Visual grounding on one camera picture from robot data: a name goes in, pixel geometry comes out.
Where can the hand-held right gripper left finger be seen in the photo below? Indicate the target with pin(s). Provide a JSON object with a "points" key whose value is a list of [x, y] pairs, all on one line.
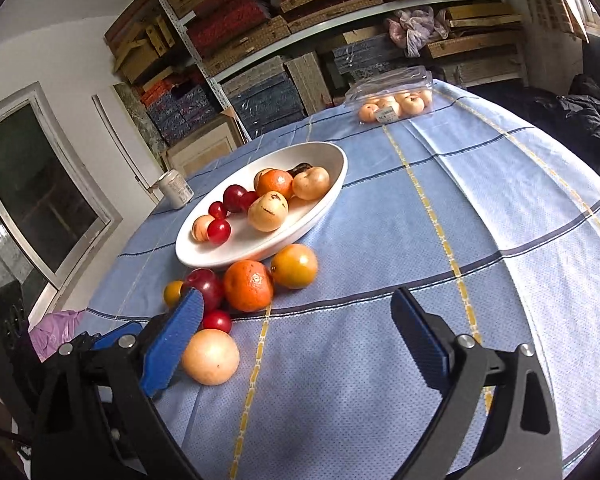
{"points": [[175, 345]]}

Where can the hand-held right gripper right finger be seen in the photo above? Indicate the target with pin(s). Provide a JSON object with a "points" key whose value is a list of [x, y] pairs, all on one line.
{"points": [[420, 345]]}

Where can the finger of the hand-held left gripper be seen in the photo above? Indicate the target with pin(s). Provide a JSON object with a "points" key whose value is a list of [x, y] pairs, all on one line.
{"points": [[111, 331]]}

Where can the small red plum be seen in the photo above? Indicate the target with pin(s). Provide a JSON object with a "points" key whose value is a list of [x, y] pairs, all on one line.
{"points": [[250, 197], [217, 208], [216, 321]]}

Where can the small yellow-orange citrus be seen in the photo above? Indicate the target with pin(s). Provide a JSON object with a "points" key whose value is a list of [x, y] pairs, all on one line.
{"points": [[173, 292]]}

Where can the large red plum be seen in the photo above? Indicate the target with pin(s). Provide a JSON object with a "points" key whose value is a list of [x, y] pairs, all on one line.
{"points": [[210, 284]]}

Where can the large orange mandarin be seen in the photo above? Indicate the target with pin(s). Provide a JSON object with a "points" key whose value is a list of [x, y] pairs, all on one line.
{"points": [[248, 285]]}

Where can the small tan pear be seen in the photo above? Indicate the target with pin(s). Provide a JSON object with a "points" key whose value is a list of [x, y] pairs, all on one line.
{"points": [[201, 228]]}

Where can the smooth yellow-orange citrus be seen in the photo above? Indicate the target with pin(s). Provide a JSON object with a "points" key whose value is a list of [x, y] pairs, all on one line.
{"points": [[294, 266]]}

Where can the dark red plum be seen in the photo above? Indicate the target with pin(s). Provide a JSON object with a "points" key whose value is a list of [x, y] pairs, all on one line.
{"points": [[235, 197]]}

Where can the white oval bowl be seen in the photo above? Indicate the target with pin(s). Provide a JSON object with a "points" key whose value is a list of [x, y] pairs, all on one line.
{"points": [[300, 230]]}

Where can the dark wrinkled passion fruit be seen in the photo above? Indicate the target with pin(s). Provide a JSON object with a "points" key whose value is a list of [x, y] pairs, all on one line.
{"points": [[300, 167]]}

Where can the pink plastic bag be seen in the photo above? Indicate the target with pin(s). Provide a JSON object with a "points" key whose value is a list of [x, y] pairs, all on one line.
{"points": [[55, 330]]}

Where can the blue checked tablecloth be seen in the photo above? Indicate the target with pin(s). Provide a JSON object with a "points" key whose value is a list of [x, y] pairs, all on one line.
{"points": [[380, 260]]}

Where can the silver drink can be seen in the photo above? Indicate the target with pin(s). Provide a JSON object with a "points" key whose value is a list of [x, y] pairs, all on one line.
{"points": [[175, 188]]}

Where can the cardboard box on floor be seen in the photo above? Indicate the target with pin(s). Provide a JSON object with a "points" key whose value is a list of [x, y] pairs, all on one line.
{"points": [[200, 147]]}

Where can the green marbled panel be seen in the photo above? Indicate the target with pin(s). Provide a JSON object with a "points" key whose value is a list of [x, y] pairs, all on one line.
{"points": [[137, 115]]}

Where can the blue patterned box stack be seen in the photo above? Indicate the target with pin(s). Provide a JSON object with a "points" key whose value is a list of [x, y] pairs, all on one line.
{"points": [[267, 97], [365, 57], [177, 107]]}

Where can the orange patterned boxes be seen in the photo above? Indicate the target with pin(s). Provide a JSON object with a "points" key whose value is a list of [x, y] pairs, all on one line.
{"points": [[155, 91]]}

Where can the clear plastic clamshell box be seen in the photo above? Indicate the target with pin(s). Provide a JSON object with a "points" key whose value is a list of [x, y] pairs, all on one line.
{"points": [[380, 85]]}

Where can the black jacket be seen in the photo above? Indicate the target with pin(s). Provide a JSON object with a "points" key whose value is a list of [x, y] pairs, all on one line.
{"points": [[575, 115]]}

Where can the grey wooden upright box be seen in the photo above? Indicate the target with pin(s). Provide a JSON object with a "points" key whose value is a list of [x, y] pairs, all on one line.
{"points": [[307, 82]]}

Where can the pile of tan cardboard boxes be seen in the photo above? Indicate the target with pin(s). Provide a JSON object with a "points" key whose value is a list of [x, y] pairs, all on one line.
{"points": [[140, 35]]}

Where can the stacks of tan flat boxes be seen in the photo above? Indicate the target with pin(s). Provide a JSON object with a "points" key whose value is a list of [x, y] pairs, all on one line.
{"points": [[245, 45]]}

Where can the pink crumpled cloth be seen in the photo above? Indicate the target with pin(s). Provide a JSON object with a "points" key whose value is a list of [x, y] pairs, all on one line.
{"points": [[415, 27]]}

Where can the large red patterned box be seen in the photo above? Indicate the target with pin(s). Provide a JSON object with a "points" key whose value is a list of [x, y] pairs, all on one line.
{"points": [[227, 20]]}

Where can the white metal shelving unit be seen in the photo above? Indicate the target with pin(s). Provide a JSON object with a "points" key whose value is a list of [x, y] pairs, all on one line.
{"points": [[350, 17]]}

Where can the white wall conduit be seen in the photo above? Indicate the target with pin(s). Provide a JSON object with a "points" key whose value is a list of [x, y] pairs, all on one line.
{"points": [[122, 145]]}

